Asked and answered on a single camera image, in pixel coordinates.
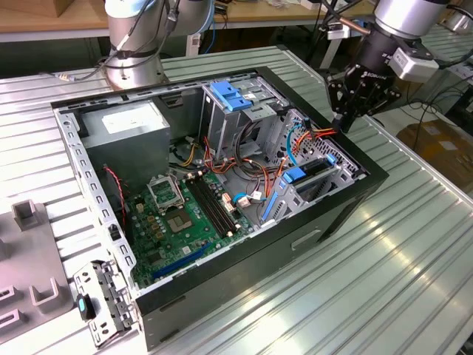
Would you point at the blue plastic drive latch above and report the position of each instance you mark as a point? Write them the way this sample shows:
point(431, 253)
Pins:
point(229, 98)

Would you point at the CPU socket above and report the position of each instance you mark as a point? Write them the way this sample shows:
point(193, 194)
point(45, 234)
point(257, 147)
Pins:
point(180, 222)

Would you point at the small white wrist camera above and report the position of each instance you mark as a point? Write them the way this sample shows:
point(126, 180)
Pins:
point(338, 31)

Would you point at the grey parts rack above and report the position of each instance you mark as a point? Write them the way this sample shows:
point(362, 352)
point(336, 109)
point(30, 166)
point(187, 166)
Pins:
point(29, 259)

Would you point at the grey power supply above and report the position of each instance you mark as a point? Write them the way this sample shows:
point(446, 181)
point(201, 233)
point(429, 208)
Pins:
point(127, 148)

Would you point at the grey optical drive cage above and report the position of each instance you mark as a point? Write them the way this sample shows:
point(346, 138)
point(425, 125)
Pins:
point(221, 129)

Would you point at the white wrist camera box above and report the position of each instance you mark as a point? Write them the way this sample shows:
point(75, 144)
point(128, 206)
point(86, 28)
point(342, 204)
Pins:
point(414, 64)

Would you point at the black open PC case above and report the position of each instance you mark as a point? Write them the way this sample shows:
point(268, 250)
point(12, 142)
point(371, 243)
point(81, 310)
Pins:
point(258, 266)

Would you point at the metal slat side table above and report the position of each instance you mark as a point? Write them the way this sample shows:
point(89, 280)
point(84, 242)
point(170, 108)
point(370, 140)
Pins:
point(458, 48)

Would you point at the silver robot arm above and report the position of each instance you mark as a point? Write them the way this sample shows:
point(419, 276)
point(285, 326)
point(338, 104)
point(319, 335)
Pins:
point(129, 48)

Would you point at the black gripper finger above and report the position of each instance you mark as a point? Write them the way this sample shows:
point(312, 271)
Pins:
point(341, 96)
point(377, 100)

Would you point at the hard disk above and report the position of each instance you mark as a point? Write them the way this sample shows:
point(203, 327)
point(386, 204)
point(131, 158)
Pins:
point(293, 174)

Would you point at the brown cardboard box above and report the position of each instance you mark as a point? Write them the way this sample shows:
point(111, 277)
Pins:
point(439, 148)

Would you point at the black RAM slot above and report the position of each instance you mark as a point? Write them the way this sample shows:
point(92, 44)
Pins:
point(218, 203)
point(207, 209)

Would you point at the metal rear slot bracket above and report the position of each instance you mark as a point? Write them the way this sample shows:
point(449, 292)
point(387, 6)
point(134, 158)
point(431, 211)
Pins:
point(111, 296)

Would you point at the small black rim clip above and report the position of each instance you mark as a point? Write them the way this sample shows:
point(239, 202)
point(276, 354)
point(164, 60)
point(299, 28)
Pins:
point(114, 233)

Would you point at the green motherboard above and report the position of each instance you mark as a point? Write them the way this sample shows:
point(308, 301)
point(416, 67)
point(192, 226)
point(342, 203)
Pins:
point(194, 240)

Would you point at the black case fan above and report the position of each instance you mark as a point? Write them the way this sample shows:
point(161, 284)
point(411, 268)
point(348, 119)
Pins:
point(112, 192)

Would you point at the grey metal disk bay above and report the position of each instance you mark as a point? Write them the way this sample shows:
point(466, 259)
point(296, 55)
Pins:
point(290, 203)

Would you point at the black tripod stand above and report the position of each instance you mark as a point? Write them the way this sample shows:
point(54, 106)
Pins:
point(322, 37)

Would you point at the blue expansion slot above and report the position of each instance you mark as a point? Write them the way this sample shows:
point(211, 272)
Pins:
point(181, 260)

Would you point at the wooden desk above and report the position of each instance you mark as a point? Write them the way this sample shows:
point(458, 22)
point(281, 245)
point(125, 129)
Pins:
point(258, 15)

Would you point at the black latch with blue mark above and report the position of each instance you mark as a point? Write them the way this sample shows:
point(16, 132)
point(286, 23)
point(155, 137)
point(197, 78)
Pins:
point(82, 306)

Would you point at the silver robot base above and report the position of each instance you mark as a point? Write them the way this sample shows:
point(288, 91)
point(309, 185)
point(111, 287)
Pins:
point(462, 22)

